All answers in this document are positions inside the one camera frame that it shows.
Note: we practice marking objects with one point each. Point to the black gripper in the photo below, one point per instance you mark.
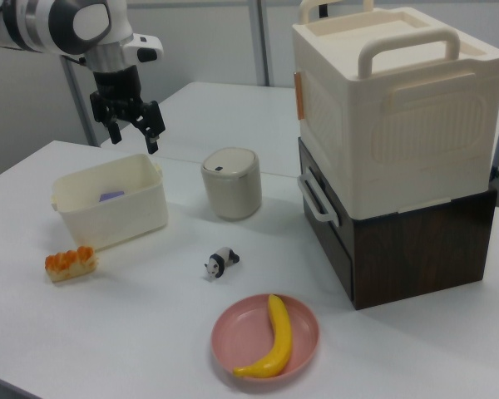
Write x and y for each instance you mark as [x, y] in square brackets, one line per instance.
[116, 85]

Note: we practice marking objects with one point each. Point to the cream plastic box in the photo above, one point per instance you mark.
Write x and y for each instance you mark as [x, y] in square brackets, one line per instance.
[120, 216]

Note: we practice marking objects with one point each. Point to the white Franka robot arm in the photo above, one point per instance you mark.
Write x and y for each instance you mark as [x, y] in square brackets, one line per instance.
[87, 25]

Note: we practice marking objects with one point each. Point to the large cream storage box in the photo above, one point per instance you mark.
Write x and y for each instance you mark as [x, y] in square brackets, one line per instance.
[399, 137]

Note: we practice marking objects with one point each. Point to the purple foam cube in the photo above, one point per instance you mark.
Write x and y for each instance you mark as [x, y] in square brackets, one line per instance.
[112, 196]

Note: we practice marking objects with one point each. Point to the beige small lidded trash can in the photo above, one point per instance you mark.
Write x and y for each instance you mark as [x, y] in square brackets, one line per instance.
[233, 187]

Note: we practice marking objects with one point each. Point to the orange glazed toy bread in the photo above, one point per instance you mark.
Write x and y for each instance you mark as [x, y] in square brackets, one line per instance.
[70, 264]

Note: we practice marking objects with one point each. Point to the black white panda toy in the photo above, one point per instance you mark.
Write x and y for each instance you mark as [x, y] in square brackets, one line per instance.
[222, 262]

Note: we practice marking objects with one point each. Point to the copper latch strip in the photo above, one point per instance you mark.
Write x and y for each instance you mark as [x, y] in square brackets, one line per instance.
[299, 95]

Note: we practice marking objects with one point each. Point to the pink round plate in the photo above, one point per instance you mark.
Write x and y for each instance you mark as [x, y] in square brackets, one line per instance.
[249, 328]

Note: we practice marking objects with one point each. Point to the yellow toy banana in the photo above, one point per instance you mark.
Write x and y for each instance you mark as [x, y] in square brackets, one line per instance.
[280, 332]

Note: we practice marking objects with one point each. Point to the grey metal frame post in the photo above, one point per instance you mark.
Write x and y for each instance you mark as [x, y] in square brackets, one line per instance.
[260, 41]
[77, 104]

